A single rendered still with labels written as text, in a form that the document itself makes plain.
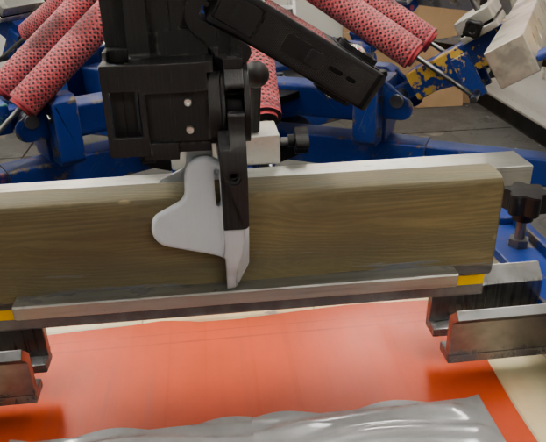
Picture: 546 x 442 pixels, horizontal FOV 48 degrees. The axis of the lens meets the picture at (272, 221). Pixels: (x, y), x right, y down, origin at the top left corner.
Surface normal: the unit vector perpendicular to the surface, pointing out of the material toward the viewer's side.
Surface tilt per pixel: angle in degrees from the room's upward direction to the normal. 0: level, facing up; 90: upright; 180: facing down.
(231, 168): 85
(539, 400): 0
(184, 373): 0
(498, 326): 90
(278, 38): 92
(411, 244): 89
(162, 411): 0
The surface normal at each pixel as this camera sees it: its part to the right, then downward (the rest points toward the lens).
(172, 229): 0.11, 0.33
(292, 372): -0.03, -0.90
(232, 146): 0.10, 0.11
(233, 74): 0.05, -0.42
